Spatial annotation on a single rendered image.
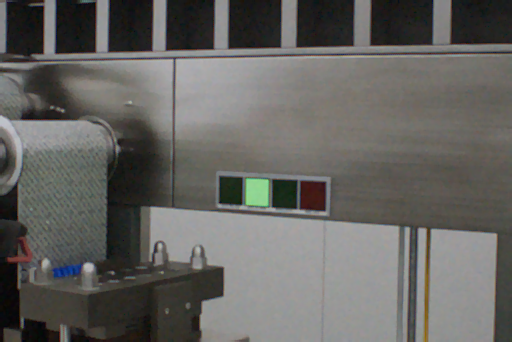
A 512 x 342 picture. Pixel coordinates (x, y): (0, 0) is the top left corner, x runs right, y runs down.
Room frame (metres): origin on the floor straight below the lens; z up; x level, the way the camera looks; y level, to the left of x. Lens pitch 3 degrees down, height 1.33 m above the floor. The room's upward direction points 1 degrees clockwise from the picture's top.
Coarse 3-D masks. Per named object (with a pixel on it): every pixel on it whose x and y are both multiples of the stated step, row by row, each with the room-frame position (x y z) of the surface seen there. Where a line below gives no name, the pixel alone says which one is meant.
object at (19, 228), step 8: (0, 224) 1.76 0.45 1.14; (8, 224) 1.78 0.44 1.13; (16, 224) 1.77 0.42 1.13; (0, 232) 1.75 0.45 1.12; (8, 232) 1.77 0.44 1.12; (16, 232) 1.76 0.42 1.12; (0, 240) 1.76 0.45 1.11; (8, 240) 1.76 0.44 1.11; (16, 240) 1.75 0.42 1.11; (0, 248) 1.76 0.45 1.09; (8, 248) 1.75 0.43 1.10; (16, 248) 1.75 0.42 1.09; (8, 256) 1.74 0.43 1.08
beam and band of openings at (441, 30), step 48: (0, 0) 2.33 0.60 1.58; (48, 0) 2.25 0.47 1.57; (144, 0) 2.20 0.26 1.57; (192, 0) 2.13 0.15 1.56; (240, 0) 2.03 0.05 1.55; (288, 0) 1.92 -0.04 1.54; (336, 0) 1.95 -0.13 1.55; (384, 0) 1.88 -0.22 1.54; (432, 0) 1.85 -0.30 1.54; (480, 0) 1.80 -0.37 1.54; (0, 48) 2.33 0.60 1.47; (48, 48) 2.25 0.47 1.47; (96, 48) 2.18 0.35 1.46; (144, 48) 2.20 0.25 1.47; (192, 48) 2.13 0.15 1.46; (240, 48) 2.03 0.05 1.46; (288, 48) 1.92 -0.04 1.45; (336, 48) 1.87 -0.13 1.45; (384, 48) 1.82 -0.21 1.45; (432, 48) 1.77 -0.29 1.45; (480, 48) 1.72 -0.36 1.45
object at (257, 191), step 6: (246, 180) 1.95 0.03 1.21; (252, 180) 1.95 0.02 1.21; (258, 180) 1.94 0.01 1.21; (264, 180) 1.93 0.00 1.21; (246, 186) 1.95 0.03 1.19; (252, 186) 1.95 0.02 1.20; (258, 186) 1.94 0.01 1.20; (264, 186) 1.93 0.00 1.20; (246, 192) 1.95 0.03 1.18; (252, 192) 1.95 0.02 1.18; (258, 192) 1.94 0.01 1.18; (264, 192) 1.93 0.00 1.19; (246, 198) 1.95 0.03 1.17; (252, 198) 1.95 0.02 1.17; (258, 198) 1.94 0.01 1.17; (264, 198) 1.93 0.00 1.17; (246, 204) 1.95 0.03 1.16; (252, 204) 1.95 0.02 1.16; (258, 204) 1.94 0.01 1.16; (264, 204) 1.93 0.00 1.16
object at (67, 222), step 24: (24, 192) 1.84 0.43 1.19; (48, 192) 1.89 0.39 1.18; (72, 192) 1.94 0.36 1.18; (96, 192) 2.00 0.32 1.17; (24, 216) 1.84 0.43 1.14; (48, 216) 1.89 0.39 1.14; (72, 216) 1.94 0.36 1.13; (96, 216) 2.00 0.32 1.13; (48, 240) 1.89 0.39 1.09; (72, 240) 1.94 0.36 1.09; (96, 240) 2.00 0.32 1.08; (24, 264) 1.84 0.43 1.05; (72, 264) 1.94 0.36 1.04
